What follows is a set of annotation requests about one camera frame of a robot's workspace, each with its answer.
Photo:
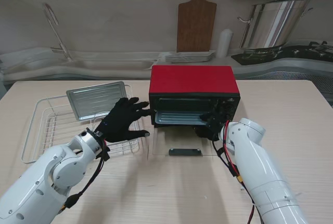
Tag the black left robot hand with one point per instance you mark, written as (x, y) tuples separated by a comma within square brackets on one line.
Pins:
[(117, 126)]

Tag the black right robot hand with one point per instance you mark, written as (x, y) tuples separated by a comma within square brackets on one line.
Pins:
[(214, 130)]

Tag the ribbed metal baking tray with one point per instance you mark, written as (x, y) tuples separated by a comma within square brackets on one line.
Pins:
[(179, 118), (91, 99)]

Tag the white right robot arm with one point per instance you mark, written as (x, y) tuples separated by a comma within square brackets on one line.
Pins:
[(260, 169)]

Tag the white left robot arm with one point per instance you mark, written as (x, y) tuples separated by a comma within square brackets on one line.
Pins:
[(39, 179)]

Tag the red-topped black toaster oven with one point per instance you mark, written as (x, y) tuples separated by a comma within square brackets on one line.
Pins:
[(192, 81)]

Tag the white kitchen sink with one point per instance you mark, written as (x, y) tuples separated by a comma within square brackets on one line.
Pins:
[(109, 64)]

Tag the stack of white plates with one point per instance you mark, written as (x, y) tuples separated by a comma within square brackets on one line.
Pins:
[(188, 57)]

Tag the white cylindrical bottle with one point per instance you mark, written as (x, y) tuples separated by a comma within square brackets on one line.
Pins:
[(225, 43)]

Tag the chrome kitchen faucet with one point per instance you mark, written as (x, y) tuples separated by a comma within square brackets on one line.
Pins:
[(59, 40)]

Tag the black gas stove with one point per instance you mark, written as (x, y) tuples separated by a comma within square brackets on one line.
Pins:
[(286, 55)]

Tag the brown wooden cutting board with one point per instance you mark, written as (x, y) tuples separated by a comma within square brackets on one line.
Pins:
[(196, 24)]

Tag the stainless steel stock pot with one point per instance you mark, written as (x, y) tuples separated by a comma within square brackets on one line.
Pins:
[(273, 24)]

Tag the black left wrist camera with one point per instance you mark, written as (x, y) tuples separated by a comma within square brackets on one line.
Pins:
[(105, 153)]

